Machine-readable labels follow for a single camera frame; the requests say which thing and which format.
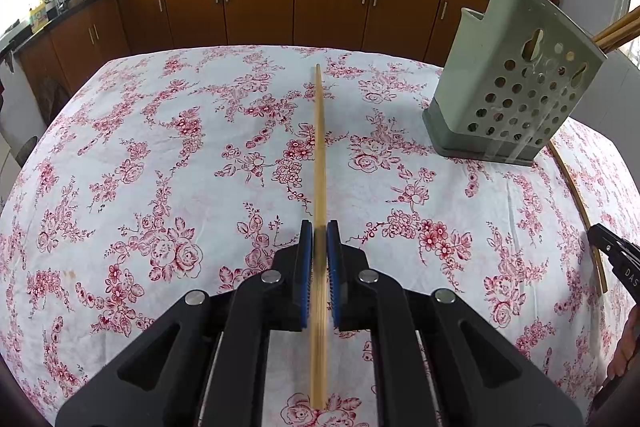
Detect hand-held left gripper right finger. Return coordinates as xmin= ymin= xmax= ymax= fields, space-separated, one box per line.
xmin=326 ymin=221 xmax=586 ymax=427

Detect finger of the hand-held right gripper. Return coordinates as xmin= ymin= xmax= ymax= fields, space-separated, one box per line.
xmin=587 ymin=223 xmax=640 ymax=304

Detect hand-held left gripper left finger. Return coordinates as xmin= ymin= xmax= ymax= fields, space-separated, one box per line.
xmin=55 ymin=221 xmax=314 ymax=427

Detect green perforated utensil holder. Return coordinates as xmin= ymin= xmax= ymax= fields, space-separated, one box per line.
xmin=422 ymin=0 xmax=607 ymax=166

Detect person's right hand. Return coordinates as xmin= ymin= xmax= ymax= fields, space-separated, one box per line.
xmin=606 ymin=317 xmax=640 ymax=381

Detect red floral tablecloth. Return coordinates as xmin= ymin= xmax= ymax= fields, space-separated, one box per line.
xmin=0 ymin=44 xmax=640 ymax=427

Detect brown wooden kitchen cabinets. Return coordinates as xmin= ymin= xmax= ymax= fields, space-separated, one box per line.
xmin=15 ymin=0 xmax=493 ymax=96

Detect yellow bottle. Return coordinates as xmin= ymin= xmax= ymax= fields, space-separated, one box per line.
xmin=30 ymin=4 xmax=51 ymax=32

